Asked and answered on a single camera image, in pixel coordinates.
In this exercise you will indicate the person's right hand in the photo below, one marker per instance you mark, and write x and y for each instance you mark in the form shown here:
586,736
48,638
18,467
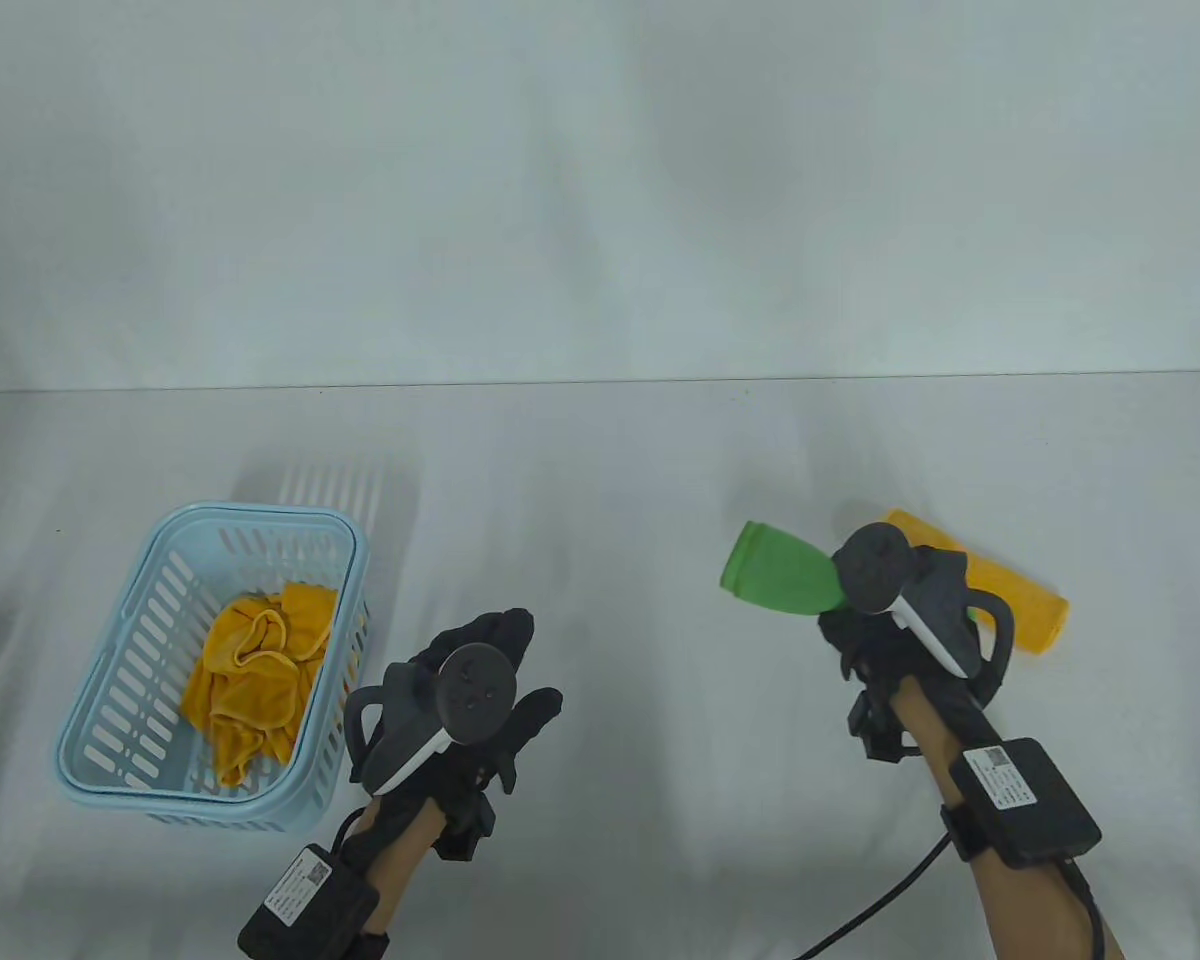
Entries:
880,650

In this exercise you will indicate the person's left hand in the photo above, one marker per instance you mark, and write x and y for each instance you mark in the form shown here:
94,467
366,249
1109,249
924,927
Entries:
530,720

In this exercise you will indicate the green towel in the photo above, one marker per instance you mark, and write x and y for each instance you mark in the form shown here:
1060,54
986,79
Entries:
780,575

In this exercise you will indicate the yellow square towel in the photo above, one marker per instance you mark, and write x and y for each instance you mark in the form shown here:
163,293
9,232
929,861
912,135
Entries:
1020,600

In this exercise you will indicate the orange cloth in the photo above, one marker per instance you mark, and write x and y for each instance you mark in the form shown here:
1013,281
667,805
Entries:
250,670

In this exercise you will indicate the person's right forearm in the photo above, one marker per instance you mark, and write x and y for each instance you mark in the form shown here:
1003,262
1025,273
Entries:
1030,910

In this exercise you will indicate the black and white controller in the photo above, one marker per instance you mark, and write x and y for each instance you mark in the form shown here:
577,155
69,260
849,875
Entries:
475,695
875,565

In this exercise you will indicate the black sensor box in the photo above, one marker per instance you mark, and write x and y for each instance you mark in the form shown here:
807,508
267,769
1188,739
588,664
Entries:
305,905
1025,800

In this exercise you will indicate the light blue plastic basket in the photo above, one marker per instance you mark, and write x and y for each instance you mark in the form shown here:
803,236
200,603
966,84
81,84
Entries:
110,690

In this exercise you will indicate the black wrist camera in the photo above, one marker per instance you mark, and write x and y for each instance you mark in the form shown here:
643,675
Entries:
880,735
465,830

